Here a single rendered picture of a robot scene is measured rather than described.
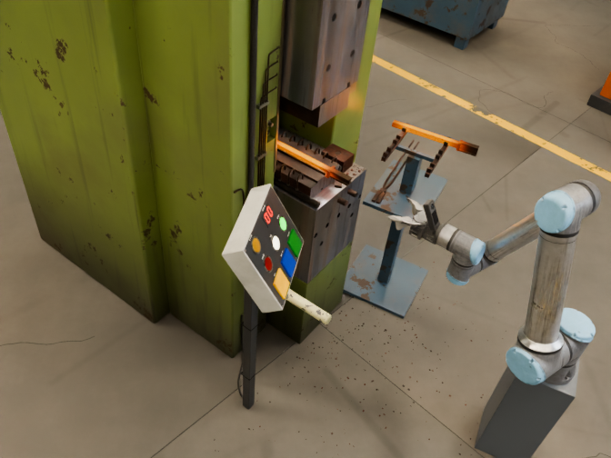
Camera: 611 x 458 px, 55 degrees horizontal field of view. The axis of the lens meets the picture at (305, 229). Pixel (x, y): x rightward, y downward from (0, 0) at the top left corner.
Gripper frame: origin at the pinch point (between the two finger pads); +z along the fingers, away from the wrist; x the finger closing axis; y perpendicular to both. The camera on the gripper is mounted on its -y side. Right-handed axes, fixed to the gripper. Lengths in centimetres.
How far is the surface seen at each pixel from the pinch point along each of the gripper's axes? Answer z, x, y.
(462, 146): 2, 65, 6
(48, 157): 152, -55, 25
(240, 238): 21, -69, -19
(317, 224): 27.0, -13.6, 17.1
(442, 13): 142, 351, 72
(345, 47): 33, -1, -55
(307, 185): 35.0, -12.0, 1.9
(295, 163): 47.3, -4.6, 0.9
